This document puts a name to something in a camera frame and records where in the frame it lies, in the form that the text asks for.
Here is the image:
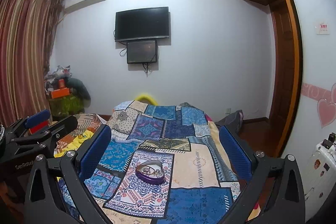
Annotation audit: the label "red braided bracelet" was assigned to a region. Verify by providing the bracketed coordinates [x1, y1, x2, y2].
[136, 164, 158, 177]

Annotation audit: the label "gold jewelry pieces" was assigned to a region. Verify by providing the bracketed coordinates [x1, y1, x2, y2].
[149, 166, 165, 179]

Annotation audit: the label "purple heart jewelry box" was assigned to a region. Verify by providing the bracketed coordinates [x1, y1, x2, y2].
[135, 160, 165, 185]

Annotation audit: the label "red box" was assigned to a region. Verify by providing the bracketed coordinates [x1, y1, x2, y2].
[29, 120, 49, 135]

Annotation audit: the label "green patterned cloth bundle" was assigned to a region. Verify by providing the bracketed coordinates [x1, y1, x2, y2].
[49, 94, 84, 118]

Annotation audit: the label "yellow blanket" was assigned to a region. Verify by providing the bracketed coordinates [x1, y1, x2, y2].
[54, 130, 94, 157]

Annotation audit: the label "orange box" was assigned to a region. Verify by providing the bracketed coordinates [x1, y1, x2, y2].
[50, 88, 70, 99]

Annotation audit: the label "brown leaf pattern fabric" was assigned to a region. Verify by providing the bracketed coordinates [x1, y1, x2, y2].
[54, 114, 102, 152]

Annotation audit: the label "dark bag on floor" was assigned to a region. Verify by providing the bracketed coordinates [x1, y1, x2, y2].
[215, 110, 244, 134]

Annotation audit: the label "patchwork patterned bedspread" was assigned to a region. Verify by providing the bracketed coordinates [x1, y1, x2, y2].
[84, 100, 241, 223]

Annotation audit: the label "yellow pillow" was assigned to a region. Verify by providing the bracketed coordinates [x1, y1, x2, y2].
[134, 93, 158, 105]

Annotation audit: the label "white suitcase with stickers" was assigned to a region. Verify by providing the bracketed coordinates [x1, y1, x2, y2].
[302, 132, 335, 221]

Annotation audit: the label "striped red curtain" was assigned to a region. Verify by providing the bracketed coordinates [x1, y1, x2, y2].
[1, 0, 63, 126]

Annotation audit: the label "wooden door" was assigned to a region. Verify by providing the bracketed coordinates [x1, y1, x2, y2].
[270, 0, 303, 157]

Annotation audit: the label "pink heart wall decal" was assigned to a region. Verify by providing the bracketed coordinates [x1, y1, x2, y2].
[301, 83, 336, 128]

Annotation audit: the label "small wall monitor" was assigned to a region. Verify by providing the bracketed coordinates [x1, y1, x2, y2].
[126, 40, 157, 64]

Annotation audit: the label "large wall television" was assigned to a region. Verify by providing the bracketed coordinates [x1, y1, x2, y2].
[114, 7, 170, 42]

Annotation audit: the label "white wall switch sticker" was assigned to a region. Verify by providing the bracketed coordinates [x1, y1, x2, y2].
[315, 21, 330, 35]

